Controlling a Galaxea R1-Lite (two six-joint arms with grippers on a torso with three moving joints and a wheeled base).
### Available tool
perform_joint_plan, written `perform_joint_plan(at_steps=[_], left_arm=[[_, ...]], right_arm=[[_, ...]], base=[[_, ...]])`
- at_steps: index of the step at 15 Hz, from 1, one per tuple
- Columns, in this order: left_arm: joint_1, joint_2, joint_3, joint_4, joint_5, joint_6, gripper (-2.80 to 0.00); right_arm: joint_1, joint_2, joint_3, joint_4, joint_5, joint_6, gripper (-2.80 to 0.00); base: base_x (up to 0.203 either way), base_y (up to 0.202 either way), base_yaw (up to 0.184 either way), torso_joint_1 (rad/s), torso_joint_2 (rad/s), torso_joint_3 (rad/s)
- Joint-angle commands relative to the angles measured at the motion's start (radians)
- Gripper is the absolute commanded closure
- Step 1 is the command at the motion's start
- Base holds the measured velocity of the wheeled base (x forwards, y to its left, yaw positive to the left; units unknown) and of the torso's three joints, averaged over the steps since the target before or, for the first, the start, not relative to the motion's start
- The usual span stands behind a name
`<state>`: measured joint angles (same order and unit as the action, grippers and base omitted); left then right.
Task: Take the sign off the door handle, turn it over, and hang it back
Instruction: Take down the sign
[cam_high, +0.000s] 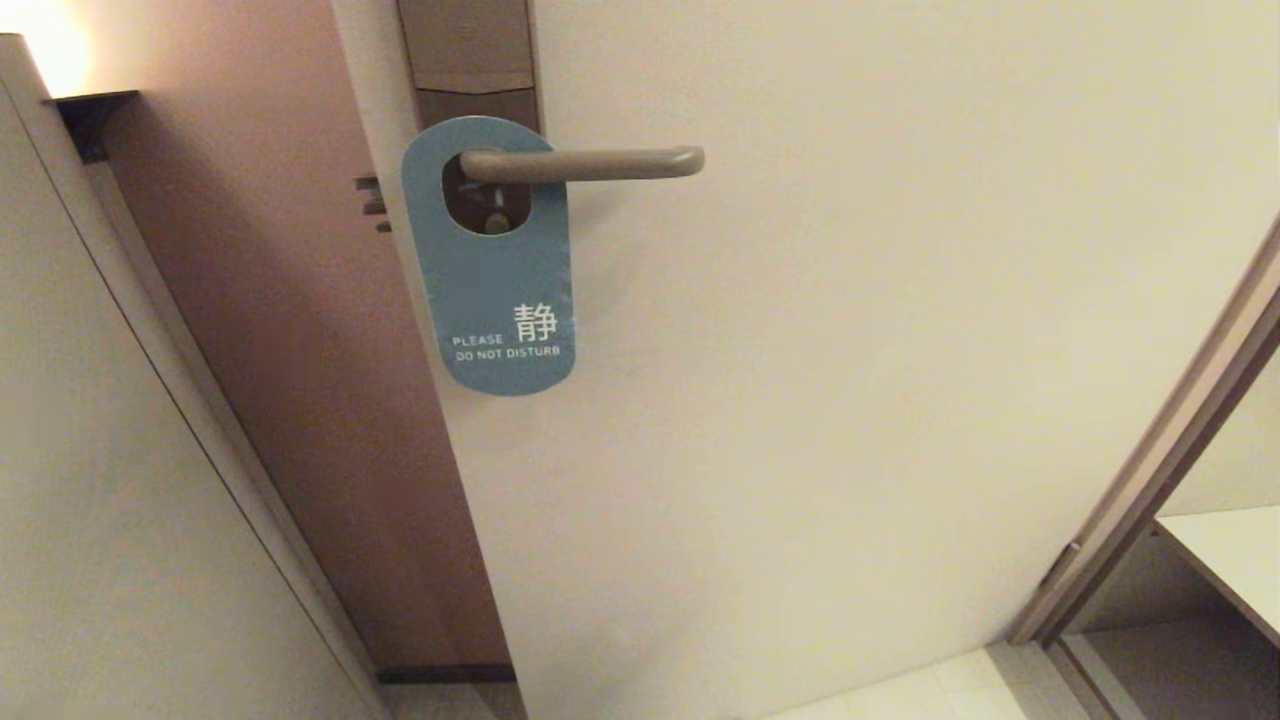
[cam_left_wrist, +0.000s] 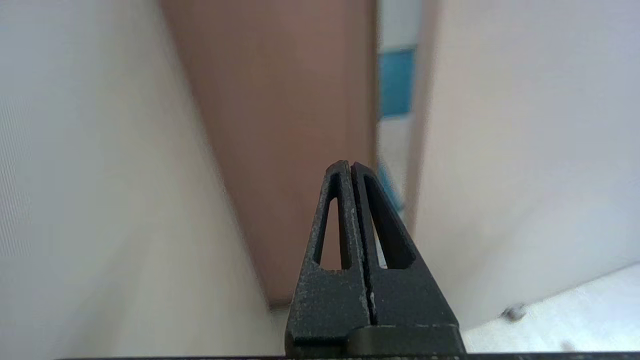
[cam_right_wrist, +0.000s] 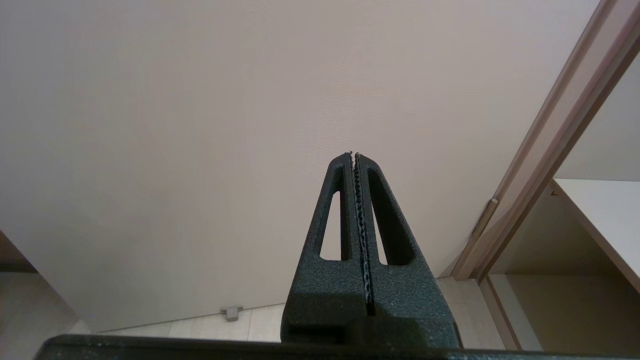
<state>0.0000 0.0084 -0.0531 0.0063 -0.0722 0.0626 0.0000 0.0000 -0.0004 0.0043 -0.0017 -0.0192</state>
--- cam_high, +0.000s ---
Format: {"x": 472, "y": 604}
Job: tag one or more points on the brown door jamb panel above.
{"x": 300, "y": 350}

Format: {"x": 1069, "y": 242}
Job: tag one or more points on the white shelf board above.
{"x": 1235, "y": 560}

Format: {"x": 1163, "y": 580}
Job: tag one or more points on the brown door lock plate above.
{"x": 465, "y": 50}

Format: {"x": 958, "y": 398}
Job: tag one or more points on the blue and white door hanger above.
{"x": 500, "y": 280}

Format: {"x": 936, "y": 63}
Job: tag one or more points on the black wall lamp bracket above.
{"x": 90, "y": 120}

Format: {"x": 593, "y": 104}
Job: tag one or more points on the white door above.
{"x": 850, "y": 400}

